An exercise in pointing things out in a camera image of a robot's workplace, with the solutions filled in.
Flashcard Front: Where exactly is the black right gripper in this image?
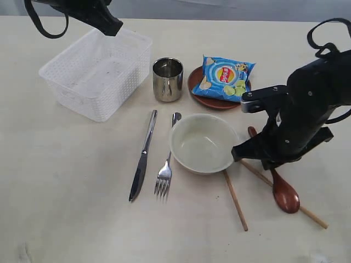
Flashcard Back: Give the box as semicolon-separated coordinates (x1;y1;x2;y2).
231;104;334;170

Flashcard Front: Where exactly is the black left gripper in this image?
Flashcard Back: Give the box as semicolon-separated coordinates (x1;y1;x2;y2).
33;0;123;36

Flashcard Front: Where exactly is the brown wooden chopstick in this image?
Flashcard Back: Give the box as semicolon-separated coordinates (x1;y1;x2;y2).
223;170;248;232
240;160;328;229

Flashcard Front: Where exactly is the white ceramic bowl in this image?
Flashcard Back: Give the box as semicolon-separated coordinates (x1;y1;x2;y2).
168;113;239;174

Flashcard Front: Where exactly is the brown wooden spoon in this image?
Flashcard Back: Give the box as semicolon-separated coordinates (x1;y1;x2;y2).
259;131;300;214

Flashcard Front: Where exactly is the blue potato chips bag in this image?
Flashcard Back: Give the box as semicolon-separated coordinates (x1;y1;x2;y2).
192;56;255;102

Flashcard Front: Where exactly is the black metal cup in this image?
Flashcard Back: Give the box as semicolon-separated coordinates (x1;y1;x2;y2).
152;58;184;102

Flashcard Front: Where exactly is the brown wooden plate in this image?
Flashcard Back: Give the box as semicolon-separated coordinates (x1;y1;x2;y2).
187;66;240;110

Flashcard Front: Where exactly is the silver metal fork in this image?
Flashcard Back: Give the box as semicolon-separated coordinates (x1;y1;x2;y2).
154;111;183;203

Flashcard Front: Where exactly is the silver table knife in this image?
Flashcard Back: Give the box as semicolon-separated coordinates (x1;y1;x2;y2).
128;110;157;202

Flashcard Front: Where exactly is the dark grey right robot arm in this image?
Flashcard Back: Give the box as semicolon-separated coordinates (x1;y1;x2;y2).
231;51;350;169

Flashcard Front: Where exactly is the white woven plastic basket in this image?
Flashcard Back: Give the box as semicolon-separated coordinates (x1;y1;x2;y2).
39;29;152;122

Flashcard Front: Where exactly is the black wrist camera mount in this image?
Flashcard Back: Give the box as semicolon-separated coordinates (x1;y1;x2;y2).
241;85;288;116

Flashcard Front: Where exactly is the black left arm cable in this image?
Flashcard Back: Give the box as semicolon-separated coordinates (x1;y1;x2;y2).
24;0;69;39

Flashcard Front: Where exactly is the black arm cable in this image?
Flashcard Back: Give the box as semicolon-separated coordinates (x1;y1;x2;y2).
306;18;351;125
24;0;69;39

